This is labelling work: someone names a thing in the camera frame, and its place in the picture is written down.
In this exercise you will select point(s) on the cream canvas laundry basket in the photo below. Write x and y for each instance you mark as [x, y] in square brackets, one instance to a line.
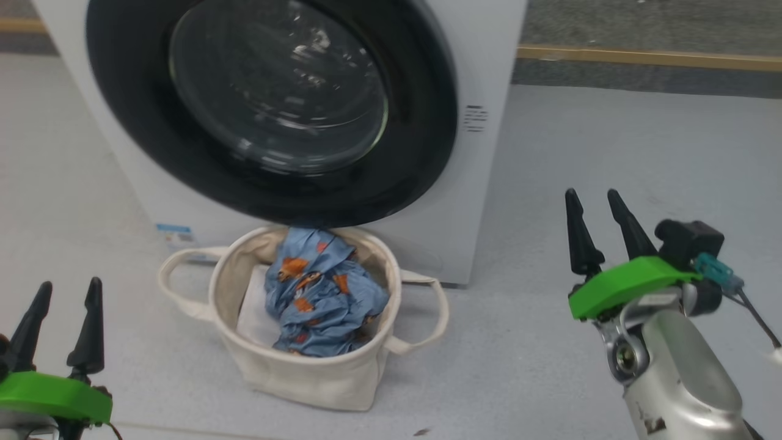
[305, 382]

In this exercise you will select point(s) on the blue energy label sticker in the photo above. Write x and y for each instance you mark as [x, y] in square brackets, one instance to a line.
[175, 237]

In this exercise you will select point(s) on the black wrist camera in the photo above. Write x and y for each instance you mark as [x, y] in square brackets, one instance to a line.
[687, 241]

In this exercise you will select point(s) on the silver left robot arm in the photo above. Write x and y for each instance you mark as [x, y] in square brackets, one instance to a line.
[18, 429]

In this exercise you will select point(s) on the dark round washer door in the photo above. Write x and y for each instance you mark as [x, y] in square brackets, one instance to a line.
[415, 153]

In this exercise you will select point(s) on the white washing machine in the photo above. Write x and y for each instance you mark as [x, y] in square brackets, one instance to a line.
[482, 183]

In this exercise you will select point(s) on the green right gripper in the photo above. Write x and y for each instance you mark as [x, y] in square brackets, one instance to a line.
[629, 281]

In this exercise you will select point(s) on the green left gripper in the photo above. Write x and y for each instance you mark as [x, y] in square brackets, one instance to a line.
[49, 397]

